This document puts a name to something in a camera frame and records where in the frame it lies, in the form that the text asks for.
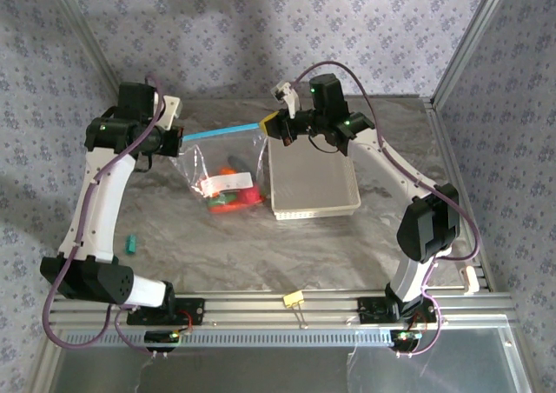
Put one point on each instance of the orange toy tangerine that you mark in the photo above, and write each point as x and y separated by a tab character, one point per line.
223	171

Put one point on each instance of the red toy bell pepper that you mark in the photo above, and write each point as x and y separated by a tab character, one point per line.
252	195

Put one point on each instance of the clear zip-top bag blue zipper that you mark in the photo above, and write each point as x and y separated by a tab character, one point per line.
195	158

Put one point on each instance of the green toy chili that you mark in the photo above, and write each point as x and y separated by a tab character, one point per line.
221	200

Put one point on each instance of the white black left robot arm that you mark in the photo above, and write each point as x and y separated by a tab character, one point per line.
104	201

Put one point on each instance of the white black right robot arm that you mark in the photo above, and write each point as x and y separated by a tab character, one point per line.
382	162

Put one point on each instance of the white perforated plastic basket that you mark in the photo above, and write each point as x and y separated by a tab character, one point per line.
313	180

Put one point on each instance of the teal small block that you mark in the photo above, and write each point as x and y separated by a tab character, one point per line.
130	244

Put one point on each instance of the yellow binder clip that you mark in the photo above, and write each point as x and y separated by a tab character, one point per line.
292	301

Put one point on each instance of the grey metal panel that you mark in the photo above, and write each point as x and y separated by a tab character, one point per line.
260	371

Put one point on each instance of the aluminium corner post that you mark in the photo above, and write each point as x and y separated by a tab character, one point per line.
87	32
469	41

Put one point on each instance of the aluminium side rail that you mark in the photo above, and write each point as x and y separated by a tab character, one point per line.
445	149

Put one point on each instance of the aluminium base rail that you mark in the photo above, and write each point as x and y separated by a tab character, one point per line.
260	310

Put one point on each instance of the white plastic bracket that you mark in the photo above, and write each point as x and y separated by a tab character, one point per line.
472	280

